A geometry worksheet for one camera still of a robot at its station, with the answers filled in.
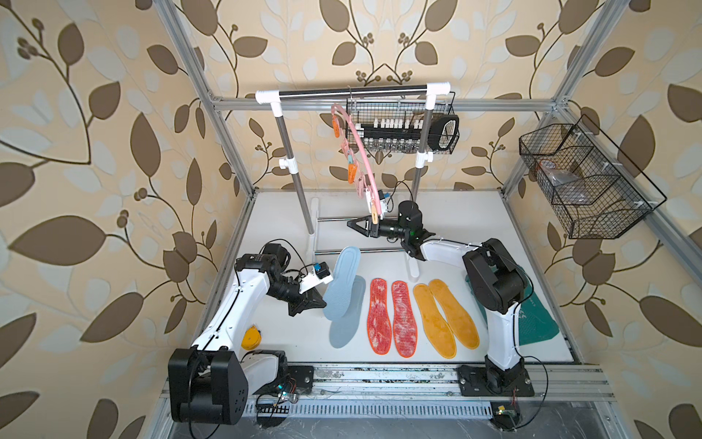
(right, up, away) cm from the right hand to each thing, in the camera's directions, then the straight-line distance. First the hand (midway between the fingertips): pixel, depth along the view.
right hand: (350, 224), depth 86 cm
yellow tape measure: (-29, -34, -5) cm, 45 cm away
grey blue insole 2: (-3, -18, -13) cm, 22 cm away
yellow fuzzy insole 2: (+27, -34, -4) cm, 43 cm away
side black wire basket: (+67, +10, -13) cm, 69 cm away
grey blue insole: (-2, -32, -6) cm, 32 cm away
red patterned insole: (+17, -32, -3) cm, 36 cm away
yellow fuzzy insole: (+35, -30, 0) cm, 46 cm away
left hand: (-9, -22, -10) cm, 25 cm away
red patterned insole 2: (+9, -33, -4) cm, 34 cm away
